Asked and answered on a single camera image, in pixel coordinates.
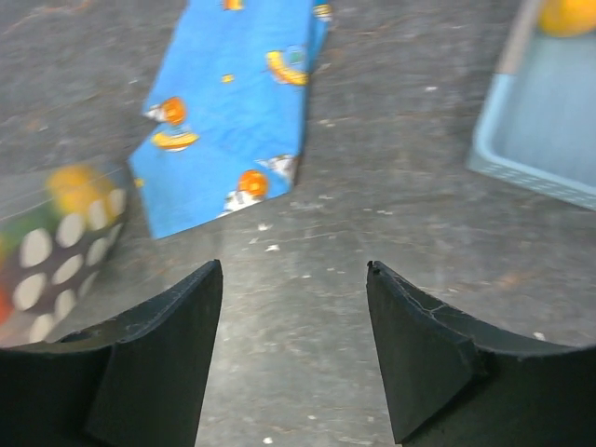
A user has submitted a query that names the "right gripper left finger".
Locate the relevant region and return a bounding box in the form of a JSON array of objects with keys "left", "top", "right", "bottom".
[{"left": 1, "top": 260, "right": 223, "bottom": 447}]

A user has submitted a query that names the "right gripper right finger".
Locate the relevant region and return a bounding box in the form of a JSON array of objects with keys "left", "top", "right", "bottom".
[{"left": 366, "top": 261, "right": 595, "bottom": 446}]

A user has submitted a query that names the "clear zip top bag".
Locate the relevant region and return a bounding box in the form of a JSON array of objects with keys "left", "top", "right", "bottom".
[{"left": 1, "top": 160, "right": 132, "bottom": 347}]

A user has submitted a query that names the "small yellow fruit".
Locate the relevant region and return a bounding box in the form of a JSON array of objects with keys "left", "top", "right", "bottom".
[{"left": 538, "top": 0, "right": 595, "bottom": 37}]

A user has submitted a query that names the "yellow green round fruit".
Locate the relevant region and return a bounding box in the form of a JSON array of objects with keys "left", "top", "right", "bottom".
[{"left": 46, "top": 164, "right": 116, "bottom": 222}]

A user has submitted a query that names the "blue patterned cloth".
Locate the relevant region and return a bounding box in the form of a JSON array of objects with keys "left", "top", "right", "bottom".
[{"left": 129, "top": 1, "right": 332, "bottom": 238}]

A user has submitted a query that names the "light blue plastic basket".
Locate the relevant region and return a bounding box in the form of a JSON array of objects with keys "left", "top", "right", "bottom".
[{"left": 467, "top": 1, "right": 595, "bottom": 210}]

